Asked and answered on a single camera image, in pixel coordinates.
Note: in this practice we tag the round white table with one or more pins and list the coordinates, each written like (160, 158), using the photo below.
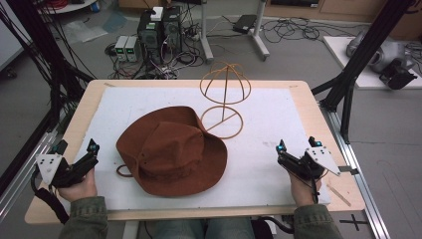
(66, 6)

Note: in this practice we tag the white metal stand legs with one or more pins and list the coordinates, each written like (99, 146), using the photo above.
(206, 36)

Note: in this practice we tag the person's left hand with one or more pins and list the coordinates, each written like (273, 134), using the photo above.
(78, 191)

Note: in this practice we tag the strip of tan tape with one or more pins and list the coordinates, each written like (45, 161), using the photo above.
(339, 195)

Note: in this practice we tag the aluminium rail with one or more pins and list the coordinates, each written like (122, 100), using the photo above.
(365, 199)
(20, 179)

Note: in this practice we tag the person's right leg in jeans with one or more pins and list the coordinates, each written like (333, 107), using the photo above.
(230, 229)

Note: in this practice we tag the small white box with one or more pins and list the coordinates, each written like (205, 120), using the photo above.
(157, 13)

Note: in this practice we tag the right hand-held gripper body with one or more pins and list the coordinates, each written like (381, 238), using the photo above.
(323, 159)

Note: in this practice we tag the white cabinet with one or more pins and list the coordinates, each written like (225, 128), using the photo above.
(8, 40)

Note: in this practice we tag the clear plastic sheet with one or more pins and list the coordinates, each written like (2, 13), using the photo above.
(84, 31)

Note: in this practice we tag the black computer tower green label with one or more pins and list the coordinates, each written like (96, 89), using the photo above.
(150, 33)

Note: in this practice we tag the grey power supply unit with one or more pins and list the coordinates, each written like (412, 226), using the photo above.
(132, 49)
(121, 48)

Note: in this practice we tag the brown wide-brim hat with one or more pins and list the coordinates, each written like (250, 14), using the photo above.
(172, 149)

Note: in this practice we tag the person's left leg in jeans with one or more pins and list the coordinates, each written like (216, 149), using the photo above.
(179, 229)

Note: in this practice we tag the grey robot head shell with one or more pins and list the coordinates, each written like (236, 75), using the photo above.
(386, 51)

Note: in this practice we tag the black device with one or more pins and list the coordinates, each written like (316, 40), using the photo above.
(398, 74)

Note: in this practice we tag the person's right hand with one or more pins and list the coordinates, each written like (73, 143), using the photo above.
(302, 192)

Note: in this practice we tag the white floor board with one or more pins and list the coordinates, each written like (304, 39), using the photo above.
(341, 56)

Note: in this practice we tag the white table mat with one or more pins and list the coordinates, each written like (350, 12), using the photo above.
(265, 116)

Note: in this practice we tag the flat black box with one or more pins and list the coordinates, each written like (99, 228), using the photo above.
(245, 23)

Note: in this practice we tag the small metal bracket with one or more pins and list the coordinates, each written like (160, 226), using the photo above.
(348, 170)

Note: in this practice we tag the person's leg in jeans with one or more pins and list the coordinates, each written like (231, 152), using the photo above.
(230, 229)
(179, 229)

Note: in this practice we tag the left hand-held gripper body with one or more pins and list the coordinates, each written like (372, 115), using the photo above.
(49, 164)

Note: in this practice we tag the white table leg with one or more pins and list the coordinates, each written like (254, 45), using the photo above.
(131, 230)

